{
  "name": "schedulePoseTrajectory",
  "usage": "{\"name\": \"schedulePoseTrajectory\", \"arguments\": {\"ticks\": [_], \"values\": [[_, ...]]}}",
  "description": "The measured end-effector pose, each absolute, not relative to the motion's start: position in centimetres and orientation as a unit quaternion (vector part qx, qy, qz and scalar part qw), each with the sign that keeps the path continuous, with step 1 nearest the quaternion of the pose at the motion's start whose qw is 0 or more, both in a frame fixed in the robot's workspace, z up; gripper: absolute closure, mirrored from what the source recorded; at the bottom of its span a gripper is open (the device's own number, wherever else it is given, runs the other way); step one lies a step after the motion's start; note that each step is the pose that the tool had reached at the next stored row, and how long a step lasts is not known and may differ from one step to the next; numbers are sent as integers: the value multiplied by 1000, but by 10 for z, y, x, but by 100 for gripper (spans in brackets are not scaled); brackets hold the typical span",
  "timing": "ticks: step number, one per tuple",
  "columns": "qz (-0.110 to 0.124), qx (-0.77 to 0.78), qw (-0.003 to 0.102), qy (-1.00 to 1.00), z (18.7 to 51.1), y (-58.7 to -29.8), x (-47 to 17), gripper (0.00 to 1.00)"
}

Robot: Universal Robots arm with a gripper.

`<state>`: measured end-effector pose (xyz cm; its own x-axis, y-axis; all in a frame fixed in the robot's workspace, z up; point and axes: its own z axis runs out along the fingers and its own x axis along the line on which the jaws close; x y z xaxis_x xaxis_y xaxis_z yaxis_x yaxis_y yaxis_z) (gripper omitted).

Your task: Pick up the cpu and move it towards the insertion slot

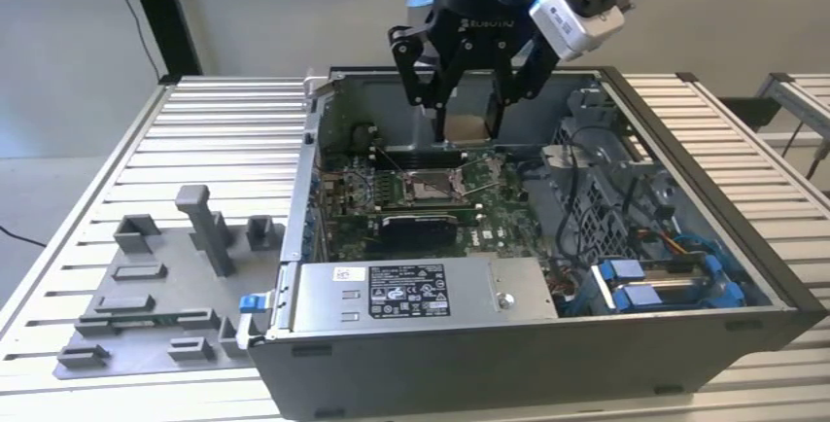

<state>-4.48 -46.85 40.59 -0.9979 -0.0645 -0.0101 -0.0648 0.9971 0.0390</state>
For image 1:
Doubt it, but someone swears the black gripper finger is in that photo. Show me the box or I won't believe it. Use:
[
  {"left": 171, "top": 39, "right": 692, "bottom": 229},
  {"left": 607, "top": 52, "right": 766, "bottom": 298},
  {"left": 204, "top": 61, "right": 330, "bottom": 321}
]
[
  {"left": 483, "top": 40, "right": 561, "bottom": 144},
  {"left": 387, "top": 25, "right": 479, "bottom": 144}
]

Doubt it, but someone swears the silver square CPU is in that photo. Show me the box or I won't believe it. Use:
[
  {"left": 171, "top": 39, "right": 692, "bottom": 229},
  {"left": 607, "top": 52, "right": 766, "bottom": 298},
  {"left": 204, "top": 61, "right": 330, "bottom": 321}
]
[{"left": 443, "top": 113, "right": 487, "bottom": 144}]

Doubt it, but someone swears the black RAM slot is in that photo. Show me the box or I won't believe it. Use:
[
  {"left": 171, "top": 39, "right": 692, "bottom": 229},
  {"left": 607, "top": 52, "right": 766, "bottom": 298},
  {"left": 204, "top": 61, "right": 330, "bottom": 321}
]
[
  {"left": 369, "top": 144, "right": 475, "bottom": 158},
  {"left": 373, "top": 200, "right": 482, "bottom": 214}
]

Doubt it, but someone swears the CPU socket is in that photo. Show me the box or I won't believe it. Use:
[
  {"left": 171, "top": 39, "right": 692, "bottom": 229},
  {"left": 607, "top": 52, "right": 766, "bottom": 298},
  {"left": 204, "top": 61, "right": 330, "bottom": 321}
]
[{"left": 401, "top": 168, "right": 469, "bottom": 204}]

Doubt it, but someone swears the metal socket cover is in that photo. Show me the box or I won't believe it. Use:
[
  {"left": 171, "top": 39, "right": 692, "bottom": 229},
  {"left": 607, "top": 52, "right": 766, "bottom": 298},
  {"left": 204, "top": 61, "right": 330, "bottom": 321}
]
[{"left": 453, "top": 153, "right": 509, "bottom": 197}]

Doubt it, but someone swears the metal locking lever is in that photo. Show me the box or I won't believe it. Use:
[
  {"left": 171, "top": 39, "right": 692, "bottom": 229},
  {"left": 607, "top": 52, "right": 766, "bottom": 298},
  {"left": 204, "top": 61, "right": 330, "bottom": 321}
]
[{"left": 378, "top": 146, "right": 410, "bottom": 174}]

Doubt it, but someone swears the green motherboard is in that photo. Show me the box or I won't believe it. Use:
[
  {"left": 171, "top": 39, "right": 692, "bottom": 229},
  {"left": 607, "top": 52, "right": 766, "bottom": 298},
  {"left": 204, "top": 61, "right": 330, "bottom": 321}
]
[{"left": 314, "top": 144, "right": 553, "bottom": 263}]

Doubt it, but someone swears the black graphics card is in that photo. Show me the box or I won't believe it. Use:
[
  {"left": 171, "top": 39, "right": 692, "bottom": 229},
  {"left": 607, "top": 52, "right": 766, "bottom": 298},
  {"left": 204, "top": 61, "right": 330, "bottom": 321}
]
[{"left": 379, "top": 212, "right": 459, "bottom": 250}]

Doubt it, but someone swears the grey metal disk bay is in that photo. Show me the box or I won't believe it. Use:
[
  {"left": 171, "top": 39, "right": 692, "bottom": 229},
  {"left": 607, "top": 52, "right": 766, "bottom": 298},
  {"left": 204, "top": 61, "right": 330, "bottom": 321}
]
[{"left": 525, "top": 86, "right": 716, "bottom": 267}]

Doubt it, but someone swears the silver power supply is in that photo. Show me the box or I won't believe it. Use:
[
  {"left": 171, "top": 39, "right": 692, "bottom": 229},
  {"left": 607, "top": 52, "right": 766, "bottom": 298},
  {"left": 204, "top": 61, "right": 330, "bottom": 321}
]
[{"left": 289, "top": 256, "right": 559, "bottom": 334}]

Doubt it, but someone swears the blue disk carrier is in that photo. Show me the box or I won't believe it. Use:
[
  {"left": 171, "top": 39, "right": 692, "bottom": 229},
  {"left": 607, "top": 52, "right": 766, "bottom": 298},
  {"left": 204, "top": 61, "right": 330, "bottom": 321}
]
[
  {"left": 609, "top": 278, "right": 748, "bottom": 314},
  {"left": 593, "top": 252, "right": 725, "bottom": 292}
]

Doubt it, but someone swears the metal slat side table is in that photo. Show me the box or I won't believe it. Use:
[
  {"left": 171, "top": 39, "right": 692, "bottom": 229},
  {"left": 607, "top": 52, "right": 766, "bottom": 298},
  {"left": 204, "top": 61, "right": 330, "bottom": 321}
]
[{"left": 756, "top": 71, "right": 830, "bottom": 151}]

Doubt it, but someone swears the black open PC case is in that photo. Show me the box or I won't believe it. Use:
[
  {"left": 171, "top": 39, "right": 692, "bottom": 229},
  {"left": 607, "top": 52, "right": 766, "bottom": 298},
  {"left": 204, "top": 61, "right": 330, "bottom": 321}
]
[{"left": 250, "top": 65, "right": 825, "bottom": 418}]

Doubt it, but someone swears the grey plastic parts rack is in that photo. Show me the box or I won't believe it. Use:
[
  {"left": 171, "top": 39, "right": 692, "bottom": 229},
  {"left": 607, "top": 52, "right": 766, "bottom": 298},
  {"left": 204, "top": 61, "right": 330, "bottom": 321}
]
[{"left": 51, "top": 184, "right": 287, "bottom": 382}]

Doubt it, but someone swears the green RAM stick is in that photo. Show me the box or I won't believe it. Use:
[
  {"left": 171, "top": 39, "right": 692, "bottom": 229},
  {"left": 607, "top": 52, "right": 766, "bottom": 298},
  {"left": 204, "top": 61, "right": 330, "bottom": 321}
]
[{"left": 110, "top": 313, "right": 196, "bottom": 329}]

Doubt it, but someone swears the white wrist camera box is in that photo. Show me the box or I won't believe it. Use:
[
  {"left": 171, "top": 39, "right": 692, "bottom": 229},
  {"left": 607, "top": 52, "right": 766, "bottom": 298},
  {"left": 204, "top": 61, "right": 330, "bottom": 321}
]
[{"left": 529, "top": 0, "right": 627, "bottom": 63}]

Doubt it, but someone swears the black internal wire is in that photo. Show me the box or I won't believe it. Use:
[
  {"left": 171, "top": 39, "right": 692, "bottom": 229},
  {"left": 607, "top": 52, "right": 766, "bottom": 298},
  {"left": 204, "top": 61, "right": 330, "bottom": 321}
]
[{"left": 557, "top": 124, "right": 648, "bottom": 261}]

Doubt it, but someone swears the coloured wire bundle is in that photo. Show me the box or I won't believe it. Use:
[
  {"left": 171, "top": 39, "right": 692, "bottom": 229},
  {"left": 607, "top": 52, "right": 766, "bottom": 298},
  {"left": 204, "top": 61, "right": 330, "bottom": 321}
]
[{"left": 638, "top": 229, "right": 689, "bottom": 258}]

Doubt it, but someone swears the black frame post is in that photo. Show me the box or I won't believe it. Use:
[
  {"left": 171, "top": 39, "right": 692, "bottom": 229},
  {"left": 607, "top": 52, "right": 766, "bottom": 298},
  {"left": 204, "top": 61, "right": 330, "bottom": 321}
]
[{"left": 126, "top": 0, "right": 203, "bottom": 84}]

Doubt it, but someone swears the black wall cable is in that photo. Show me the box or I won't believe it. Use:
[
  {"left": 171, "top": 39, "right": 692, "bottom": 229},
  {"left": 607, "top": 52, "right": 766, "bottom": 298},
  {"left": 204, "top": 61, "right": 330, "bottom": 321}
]
[{"left": 106, "top": 0, "right": 164, "bottom": 84}]

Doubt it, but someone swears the thin black floor cable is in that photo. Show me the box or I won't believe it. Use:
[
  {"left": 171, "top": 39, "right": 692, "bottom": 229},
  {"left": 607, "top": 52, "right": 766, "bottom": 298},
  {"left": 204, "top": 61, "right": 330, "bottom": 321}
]
[{"left": 0, "top": 225, "right": 47, "bottom": 248}]

